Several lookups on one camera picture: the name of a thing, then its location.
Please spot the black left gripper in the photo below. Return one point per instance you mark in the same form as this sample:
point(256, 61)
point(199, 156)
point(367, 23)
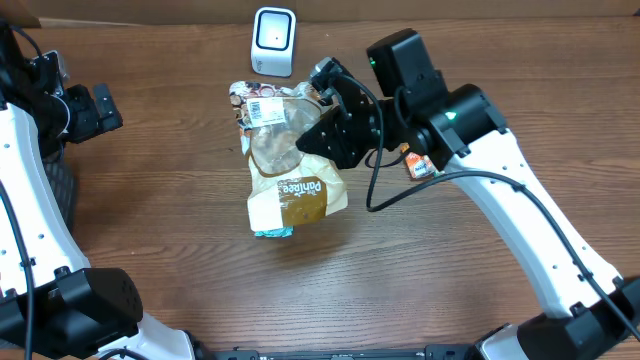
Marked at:
point(92, 122)

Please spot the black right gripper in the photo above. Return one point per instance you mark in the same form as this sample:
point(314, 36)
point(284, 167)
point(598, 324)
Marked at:
point(337, 147)

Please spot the clear cookie wrapper bag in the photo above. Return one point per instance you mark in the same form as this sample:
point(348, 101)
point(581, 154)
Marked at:
point(289, 187)

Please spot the orange tissue pack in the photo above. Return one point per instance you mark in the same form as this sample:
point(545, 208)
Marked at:
point(418, 166)

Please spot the teal snack packet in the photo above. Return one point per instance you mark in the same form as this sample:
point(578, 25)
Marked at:
point(276, 233)

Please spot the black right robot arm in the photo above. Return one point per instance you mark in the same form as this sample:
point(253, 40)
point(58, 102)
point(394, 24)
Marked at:
point(588, 307)

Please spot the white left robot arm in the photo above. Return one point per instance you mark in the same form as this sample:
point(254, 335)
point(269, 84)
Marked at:
point(53, 302)

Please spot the white barcode scanner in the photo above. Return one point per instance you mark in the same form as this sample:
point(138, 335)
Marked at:
point(273, 39)

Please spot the black mesh basket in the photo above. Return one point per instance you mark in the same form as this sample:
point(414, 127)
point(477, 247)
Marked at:
point(64, 186)

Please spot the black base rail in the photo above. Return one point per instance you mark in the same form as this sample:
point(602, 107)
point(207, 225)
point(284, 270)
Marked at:
point(350, 354)

